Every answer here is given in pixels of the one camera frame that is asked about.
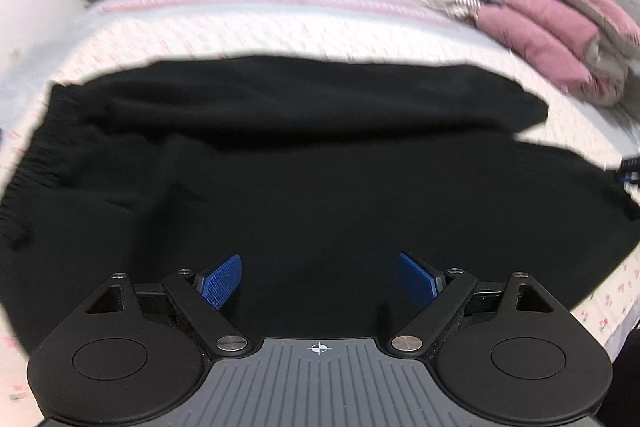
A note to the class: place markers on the striped folded cloth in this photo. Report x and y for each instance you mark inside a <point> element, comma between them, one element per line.
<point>464,11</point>

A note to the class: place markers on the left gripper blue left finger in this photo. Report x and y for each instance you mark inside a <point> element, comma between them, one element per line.
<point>217,283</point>

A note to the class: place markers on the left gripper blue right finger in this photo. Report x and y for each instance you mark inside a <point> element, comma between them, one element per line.
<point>422,282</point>

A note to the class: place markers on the cherry print bed sheet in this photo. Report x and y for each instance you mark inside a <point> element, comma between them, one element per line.
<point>104,42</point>

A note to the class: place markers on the black pants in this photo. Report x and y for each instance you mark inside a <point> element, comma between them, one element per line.
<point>317,174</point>

